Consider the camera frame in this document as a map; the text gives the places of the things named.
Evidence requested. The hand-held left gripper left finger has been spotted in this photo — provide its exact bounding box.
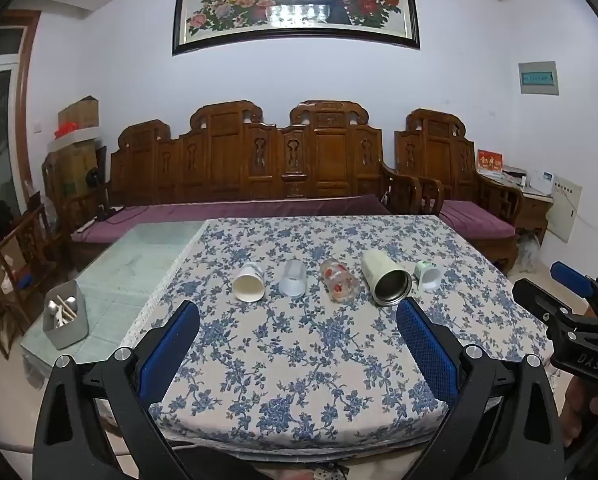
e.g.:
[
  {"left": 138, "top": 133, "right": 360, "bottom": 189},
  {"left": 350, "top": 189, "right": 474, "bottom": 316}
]
[{"left": 33, "top": 300, "right": 202, "bottom": 480}]

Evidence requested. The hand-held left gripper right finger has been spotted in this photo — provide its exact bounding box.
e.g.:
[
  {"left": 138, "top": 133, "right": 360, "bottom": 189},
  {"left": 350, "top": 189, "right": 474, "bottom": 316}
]
[{"left": 395, "top": 296, "right": 565, "bottom": 480}]

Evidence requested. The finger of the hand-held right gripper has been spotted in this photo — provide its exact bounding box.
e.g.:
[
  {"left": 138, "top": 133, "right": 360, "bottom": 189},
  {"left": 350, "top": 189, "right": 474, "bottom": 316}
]
[
  {"left": 550, "top": 261, "right": 598, "bottom": 313},
  {"left": 512, "top": 278, "right": 587, "bottom": 322}
]

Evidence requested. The small white green cup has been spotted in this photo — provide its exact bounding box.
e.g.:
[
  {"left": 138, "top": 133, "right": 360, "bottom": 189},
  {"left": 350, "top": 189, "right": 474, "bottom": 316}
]
[{"left": 414, "top": 260, "right": 443, "bottom": 292}]

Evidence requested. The cream steel-lined thermos cup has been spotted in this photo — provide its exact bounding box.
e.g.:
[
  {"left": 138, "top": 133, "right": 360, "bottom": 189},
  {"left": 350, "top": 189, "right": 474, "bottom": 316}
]
[{"left": 361, "top": 250, "right": 413, "bottom": 307}]

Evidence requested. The white paper cup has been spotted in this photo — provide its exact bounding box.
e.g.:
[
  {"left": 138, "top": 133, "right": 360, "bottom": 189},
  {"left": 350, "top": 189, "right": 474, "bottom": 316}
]
[{"left": 232, "top": 261, "right": 266, "bottom": 303}]

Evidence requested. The red floral glass cup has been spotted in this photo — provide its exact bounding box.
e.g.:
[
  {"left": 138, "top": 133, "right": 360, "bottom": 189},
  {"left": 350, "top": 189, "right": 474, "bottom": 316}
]
[{"left": 319, "top": 259, "right": 360, "bottom": 305}]

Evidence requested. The clear plastic cup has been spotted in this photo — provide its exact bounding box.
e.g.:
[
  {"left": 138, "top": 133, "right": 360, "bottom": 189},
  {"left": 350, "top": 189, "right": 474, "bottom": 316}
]
[{"left": 278, "top": 259, "right": 308, "bottom": 299}]

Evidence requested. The person's right hand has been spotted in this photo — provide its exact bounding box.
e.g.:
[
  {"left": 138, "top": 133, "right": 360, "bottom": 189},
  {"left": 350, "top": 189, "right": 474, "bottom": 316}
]
[{"left": 559, "top": 374, "right": 598, "bottom": 450}]

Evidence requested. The clear plastic bag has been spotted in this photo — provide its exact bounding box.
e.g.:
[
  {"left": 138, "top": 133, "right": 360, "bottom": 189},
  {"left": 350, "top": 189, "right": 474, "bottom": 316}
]
[{"left": 516, "top": 234, "right": 543, "bottom": 274}]

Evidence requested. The beige flat panel board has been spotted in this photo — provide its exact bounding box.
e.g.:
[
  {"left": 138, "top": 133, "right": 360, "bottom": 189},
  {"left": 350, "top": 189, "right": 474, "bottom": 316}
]
[{"left": 545, "top": 175, "right": 584, "bottom": 244}]

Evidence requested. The wooden side table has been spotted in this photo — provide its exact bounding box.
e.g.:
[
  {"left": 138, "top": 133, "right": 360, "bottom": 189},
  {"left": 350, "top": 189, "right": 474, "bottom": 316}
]
[{"left": 499, "top": 180, "right": 554, "bottom": 247}]

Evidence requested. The white electronic device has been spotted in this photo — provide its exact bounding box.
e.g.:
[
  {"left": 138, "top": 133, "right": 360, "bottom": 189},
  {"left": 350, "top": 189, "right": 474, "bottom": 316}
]
[{"left": 526, "top": 170, "right": 556, "bottom": 196}]

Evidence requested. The short purple seat cushion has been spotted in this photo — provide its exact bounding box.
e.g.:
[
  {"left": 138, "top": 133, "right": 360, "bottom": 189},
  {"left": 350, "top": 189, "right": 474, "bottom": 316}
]
[{"left": 439, "top": 199, "right": 518, "bottom": 240}]

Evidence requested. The grey utensil holder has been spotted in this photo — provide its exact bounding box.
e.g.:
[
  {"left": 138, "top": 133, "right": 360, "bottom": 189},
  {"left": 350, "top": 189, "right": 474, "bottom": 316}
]
[{"left": 42, "top": 280, "right": 90, "bottom": 351}]

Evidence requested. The blue floral tablecloth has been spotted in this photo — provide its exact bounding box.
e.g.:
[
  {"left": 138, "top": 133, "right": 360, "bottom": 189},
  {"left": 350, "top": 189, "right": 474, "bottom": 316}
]
[{"left": 120, "top": 215, "right": 555, "bottom": 454}]

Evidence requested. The red gift box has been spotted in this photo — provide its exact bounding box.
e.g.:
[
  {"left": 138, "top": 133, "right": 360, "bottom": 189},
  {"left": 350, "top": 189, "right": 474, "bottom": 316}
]
[{"left": 477, "top": 149, "right": 504, "bottom": 177}]

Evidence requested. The long purple seat cushion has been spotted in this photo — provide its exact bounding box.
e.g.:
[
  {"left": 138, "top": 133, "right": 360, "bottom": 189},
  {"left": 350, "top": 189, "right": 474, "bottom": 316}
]
[{"left": 71, "top": 195, "right": 393, "bottom": 244}]

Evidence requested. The wooden side chair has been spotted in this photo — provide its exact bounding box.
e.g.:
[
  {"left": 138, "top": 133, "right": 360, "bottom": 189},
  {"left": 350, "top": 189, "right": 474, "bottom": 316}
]
[{"left": 0, "top": 204, "right": 56, "bottom": 358}]

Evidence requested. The carved wooden armchair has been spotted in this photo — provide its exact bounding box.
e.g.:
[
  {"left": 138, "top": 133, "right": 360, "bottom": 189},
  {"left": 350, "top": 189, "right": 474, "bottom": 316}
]
[{"left": 381, "top": 108, "right": 525, "bottom": 277}]

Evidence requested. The black standing fan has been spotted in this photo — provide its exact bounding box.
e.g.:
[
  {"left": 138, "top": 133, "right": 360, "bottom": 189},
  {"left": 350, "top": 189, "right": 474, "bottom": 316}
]
[{"left": 86, "top": 167, "right": 110, "bottom": 222}]

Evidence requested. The carved wooden sofa bench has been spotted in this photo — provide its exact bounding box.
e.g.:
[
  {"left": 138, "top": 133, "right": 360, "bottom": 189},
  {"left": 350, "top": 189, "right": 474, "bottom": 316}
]
[{"left": 61, "top": 100, "right": 395, "bottom": 262}]

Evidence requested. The large cardboard box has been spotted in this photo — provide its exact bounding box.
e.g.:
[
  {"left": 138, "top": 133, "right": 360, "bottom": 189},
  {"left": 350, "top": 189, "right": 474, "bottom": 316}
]
[{"left": 53, "top": 139, "right": 98, "bottom": 199}]

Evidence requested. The small cardboard box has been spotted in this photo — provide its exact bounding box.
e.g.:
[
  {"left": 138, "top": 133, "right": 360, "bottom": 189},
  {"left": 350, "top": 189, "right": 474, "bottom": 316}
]
[{"left": 57, "top": 96, "right": 100, "bottom": 131}]

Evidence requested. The framed peacock flower painting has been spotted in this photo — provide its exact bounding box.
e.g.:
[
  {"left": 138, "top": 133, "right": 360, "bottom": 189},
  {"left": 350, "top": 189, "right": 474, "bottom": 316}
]
[{"left": 172, "top": 0, "right": 422, "bottom": 57}]

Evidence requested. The grey wall electrical panel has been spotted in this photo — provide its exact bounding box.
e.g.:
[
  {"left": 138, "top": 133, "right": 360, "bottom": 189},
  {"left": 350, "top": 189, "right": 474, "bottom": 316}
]
[{"left": 518, "top": 61, "right": 560, "bottom": 96}]

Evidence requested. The wooden door frame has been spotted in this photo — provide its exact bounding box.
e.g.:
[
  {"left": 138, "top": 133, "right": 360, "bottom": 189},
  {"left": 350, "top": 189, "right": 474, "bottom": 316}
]
[{"left": 0, "top": 10, "right": 42, "bottom": 202}]

